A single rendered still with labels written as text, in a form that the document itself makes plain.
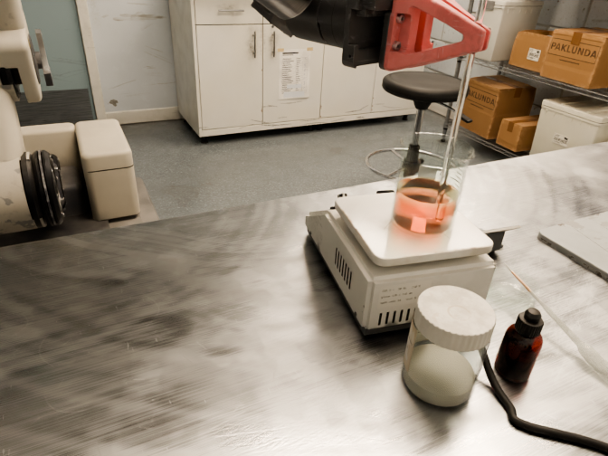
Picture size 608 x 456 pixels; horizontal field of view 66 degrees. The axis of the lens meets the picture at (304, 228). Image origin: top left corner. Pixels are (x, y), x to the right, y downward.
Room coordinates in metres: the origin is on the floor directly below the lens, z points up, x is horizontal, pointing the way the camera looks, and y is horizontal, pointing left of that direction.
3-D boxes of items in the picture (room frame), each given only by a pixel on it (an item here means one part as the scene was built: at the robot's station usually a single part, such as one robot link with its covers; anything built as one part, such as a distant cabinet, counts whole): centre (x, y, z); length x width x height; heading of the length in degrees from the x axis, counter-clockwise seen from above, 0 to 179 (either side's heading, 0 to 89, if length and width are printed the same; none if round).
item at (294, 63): (2.99, 0.11, 0.40); 0.24 x 0.01 x 0.30; 118
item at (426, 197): (0.39, -0.11, 0.88); 0.07 x 0.06 x 0.08; 33
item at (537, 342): (0.30, -0.19, 0.78); 0.03 x 0.03 x 0.07
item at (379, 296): (0.43, -0.09, 0.79); 0.22 x 0.13 x 0.08; 17
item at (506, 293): (0.40, -0.22, 0.76); 0.06 x 0.06 x 0.02
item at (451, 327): (0.28, -0.12, 0.79); 0.06 x 0.06 x 0.08
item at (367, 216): (0.40, -0.10, 0.83); 0.12 x 0.12 x 0.01; 17
